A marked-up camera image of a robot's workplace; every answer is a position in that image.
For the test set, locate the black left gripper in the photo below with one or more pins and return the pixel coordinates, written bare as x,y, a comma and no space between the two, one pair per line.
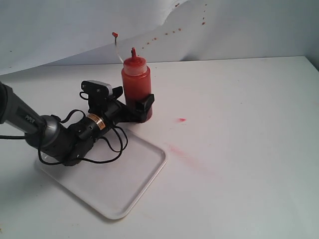
104,112

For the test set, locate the red ketchup squeeze bottle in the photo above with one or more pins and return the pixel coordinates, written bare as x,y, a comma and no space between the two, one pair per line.
136,78

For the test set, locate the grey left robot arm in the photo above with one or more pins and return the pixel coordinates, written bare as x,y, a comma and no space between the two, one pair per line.
57,144

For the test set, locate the white rectangular plastic tray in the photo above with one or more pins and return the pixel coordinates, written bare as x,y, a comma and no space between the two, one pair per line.
114,188

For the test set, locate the white paper backdrop sheet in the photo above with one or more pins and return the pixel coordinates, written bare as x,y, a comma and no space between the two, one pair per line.
80,32

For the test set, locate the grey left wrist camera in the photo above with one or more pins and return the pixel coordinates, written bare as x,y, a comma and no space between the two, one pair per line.
93,87

